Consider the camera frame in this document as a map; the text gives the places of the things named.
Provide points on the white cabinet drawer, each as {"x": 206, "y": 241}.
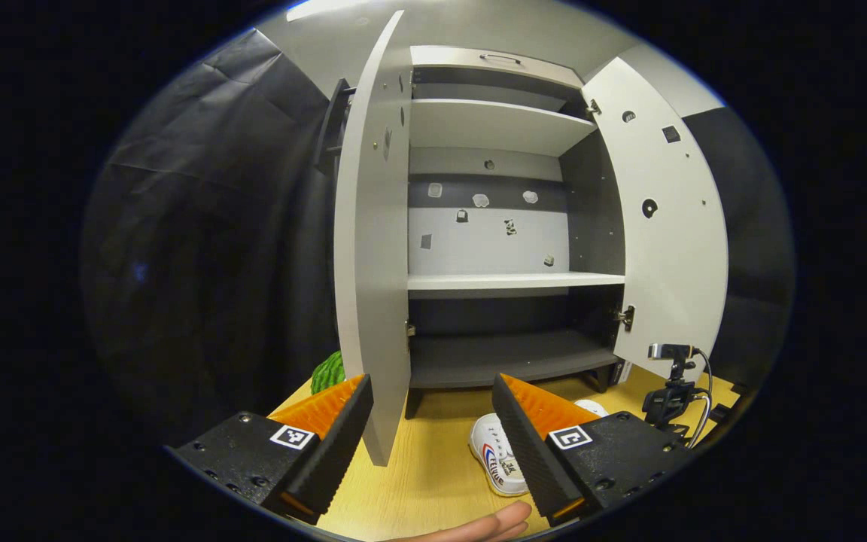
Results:
{"x": 494, "y": 71}

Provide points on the green watermelon slice toy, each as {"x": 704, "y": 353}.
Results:
{"x": 328, "y": 374}

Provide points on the black backdrop cloth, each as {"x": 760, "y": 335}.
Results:
{"x": 200, "y": 263}

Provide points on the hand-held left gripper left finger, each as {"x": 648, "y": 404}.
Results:
{"x": 332, "y": 459}

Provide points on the black camera on stand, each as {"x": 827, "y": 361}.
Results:
{"x": 673, "y": 395}

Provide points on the ceiling light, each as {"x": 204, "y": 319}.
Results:
{"x": 328, "y": 9}

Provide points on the white shoe cabinet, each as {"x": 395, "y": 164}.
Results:
{"x": 501, "y": 124}

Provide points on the white striped shoe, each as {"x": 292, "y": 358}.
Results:
{"x": 591, "y": 407}
{"x": 497, "y": 452}

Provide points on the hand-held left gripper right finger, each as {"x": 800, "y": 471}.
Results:
{"x": 527, "y": 452}

